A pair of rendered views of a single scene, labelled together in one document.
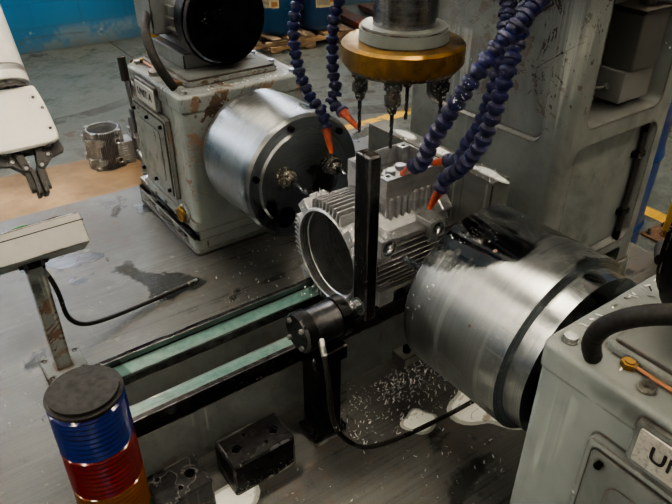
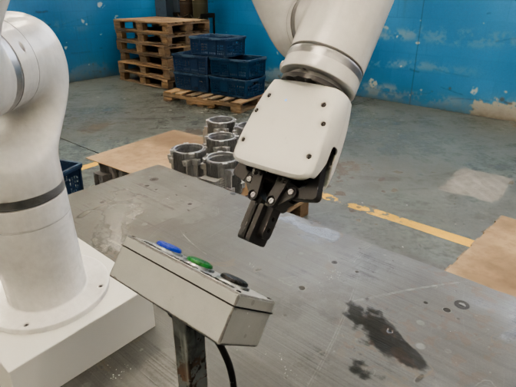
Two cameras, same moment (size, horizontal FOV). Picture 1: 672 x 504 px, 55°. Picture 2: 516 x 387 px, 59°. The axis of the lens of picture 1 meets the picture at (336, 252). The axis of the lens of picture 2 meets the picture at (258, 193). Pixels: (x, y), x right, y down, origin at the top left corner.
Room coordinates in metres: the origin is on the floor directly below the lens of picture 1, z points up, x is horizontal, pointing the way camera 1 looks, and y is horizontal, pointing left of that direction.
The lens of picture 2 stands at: (0.82, 0.07, 1.34)
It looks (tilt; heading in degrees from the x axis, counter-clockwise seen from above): 25 degrees down; 75
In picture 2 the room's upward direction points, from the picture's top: straight up
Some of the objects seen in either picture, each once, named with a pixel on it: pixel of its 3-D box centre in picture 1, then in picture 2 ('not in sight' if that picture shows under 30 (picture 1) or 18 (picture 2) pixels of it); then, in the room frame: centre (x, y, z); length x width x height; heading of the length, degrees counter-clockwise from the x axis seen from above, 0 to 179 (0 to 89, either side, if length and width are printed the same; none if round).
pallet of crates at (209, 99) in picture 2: not in sight; (218, 68); (1.81, 5.79, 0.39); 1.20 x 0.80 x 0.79; 132
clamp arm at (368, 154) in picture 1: (365, 240); not in sight; (0.74, -0.04, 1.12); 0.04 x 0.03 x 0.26; 126
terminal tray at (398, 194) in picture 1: (395, 180); not in sight; (0.95, -0.10, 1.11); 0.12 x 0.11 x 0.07; 126
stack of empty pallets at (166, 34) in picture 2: not in sight; (163, 51); (1.25, 7.30, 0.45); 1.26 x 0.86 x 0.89; 124
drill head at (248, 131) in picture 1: (265, 152); not in sight; (1.21, 0.14, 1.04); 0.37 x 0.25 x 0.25; 36
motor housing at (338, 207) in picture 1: (374, 237); not in sight; (0.92, -0.06, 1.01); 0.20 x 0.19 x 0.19; 126
